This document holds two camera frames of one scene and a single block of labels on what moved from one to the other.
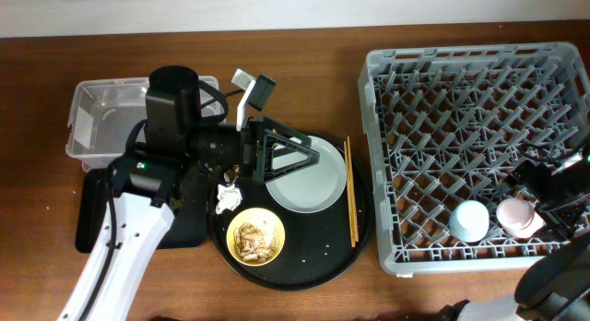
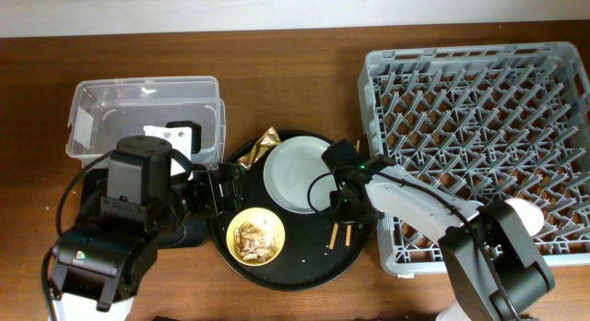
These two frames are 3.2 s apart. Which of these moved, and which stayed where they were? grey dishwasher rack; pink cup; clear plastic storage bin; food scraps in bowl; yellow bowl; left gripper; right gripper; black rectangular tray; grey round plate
Moved: left gripper; right gripper
Stayed: pink cup; grey round plate; black rectangular tray; clear plastic storage bin; grey dishwasher rack; food scraps in bowl; yellow bowl
